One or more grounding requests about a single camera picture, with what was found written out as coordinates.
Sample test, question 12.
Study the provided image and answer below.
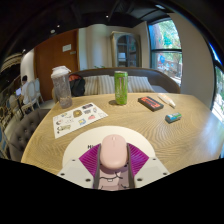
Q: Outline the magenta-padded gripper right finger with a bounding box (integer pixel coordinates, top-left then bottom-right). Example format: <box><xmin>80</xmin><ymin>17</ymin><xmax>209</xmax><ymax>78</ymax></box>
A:
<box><xmin>126</xmin><ymin>142</ymin><xmax>171</xmax><ymax>189</ymax></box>

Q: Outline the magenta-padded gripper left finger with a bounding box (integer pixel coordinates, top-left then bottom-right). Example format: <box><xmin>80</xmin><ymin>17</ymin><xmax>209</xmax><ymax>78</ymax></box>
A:
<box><xmin>57</xmin><ymin>143</ymin><xmax>102</xmax><ymax>190</ymax></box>

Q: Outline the pink computer mouse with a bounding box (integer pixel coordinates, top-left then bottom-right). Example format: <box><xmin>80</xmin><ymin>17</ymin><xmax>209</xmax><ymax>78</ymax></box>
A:
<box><xmin>99</xmin><ymin>133</ymin><xmax>129</xmax><ymax>170</ymax></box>

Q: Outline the white mouse pad pink hippo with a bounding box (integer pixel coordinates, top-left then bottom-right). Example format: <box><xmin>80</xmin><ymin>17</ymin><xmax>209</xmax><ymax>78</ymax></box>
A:
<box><xmin>61</xmin><ymin>125</ymin><xmax>157</xmax><ymax>191</ymax></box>

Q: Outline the white sticker sheet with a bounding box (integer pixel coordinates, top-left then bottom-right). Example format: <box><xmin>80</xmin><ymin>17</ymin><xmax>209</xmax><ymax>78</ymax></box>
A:
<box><xmin>52</xmin><ymin>102</ymin><xmax>109</xmax><ymax>140</ymax></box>

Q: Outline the small teal white pack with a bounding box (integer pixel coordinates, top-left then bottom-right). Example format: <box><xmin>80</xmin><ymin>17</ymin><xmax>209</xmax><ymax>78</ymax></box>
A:
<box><xmin>165</xmin><ymin>112</ymin><xmax>183</xmax><ymax>124</ymax></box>

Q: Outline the grey tufted chair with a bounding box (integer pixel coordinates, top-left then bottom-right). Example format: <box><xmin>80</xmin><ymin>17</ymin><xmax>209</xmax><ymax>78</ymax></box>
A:
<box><xmin>8</xmin><ymin>108</ymin><xmax>51</xmax><ymax>163</ymax></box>

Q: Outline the black flat box red print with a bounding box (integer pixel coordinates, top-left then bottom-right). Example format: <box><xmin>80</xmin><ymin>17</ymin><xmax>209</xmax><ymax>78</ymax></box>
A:
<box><xmin>137</xmin><ymin>95</ymin><xmax>165</xmax><ymax>112</ymax></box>

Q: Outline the cream white tube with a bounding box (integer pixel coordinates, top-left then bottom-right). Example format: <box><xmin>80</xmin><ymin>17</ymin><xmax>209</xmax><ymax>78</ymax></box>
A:
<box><xmin>157</xmin><ymin>93</ymin><xmax>177</xmax><ymax>109</ymax></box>

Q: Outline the clear plastic jar white lid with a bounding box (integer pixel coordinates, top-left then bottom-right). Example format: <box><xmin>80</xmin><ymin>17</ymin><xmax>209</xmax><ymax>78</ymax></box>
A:
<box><xmin>50</xmin><ymin>65</ymin><xmax>74</xmax><ymax>110</ymax></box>

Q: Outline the striped beige cushion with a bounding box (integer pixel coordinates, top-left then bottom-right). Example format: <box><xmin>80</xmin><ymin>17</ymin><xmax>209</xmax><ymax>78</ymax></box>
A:
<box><xmin>127</xmin><ymin>75</ymin><xmax>156</xmax><ymax>94</ymax></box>
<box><xmin>83</xmin><ymin>74</ymin><xmax>116</xmax><ymax>97</ymax></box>

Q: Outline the green drink can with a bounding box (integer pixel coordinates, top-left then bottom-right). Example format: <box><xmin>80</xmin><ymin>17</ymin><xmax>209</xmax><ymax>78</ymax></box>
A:
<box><xmin>113</xmin><ymin>70</ymin><xmax>129</xmax><ymax>106</ymax></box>

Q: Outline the black backpack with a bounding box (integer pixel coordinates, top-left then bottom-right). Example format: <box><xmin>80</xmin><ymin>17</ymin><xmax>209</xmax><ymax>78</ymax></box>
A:
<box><xmin>68</xmin><ymin>73</ymin><xmax>86</xmax><ymax>98</ymax></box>

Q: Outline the white chair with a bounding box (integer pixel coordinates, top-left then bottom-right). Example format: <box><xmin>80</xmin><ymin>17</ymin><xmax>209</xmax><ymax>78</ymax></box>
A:
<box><xmin>24</xmin><ymin>78</ymin><xmax>44</xmax><ymax>108</ymax></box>

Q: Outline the brown curved sofa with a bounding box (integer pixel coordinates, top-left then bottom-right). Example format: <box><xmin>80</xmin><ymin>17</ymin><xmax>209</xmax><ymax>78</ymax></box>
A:
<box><xmin>51</xmin><ymin>67</ymin><xmax>181</xmax><ymax>101</ymax></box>

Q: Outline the person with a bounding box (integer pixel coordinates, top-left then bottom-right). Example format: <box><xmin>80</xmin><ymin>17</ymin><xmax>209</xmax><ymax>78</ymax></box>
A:
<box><xmin>19</xmin><ymin>75</ymin><xmax>31</xmax><ymax>106</ymax></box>

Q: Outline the brown wooden door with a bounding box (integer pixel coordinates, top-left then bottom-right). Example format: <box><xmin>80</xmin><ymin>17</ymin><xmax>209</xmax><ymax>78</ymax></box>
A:
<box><xmin>33</xmin><ymin>28</ymin><xmax>80</xmax><ymax>103</ymax></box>

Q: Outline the dark-framed window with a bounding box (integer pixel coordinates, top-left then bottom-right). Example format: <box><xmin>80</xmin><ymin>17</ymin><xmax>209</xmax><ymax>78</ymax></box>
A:
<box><xmin>147</xmin><ymin>18</ymin><xmax>184</xmax><ymax>88</ymax></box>

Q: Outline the arched glass-door cabinet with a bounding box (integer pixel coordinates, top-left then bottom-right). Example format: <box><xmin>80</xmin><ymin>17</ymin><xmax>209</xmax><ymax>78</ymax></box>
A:
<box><xmin>110</xmin><ymin>30</ymin><xmax>142</xmax><ymax>69</ymax></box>

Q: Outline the white door sign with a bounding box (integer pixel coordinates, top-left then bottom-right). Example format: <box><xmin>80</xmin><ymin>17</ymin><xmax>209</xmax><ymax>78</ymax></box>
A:
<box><xmin>62</xmin><ymin>43</ymin><xmax>73</xmax><ymax>53</ymax></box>

